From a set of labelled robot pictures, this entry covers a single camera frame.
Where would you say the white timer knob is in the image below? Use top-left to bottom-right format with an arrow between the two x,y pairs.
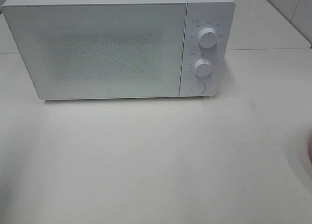
194,59 -> 212,77

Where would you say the white microwave oven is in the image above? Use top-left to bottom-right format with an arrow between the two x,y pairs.
1,0 -> 235,99

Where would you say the round door release button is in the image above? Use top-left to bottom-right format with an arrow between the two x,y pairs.
191,81 -> 206,95

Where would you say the pink plate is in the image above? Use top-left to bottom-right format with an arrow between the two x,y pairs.
308,137 -> 312,163

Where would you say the white upper power knob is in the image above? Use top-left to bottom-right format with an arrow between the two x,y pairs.
197,26 -> 218,49

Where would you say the white microwave door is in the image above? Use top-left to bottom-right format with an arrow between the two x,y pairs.
3,4 -> 186,100

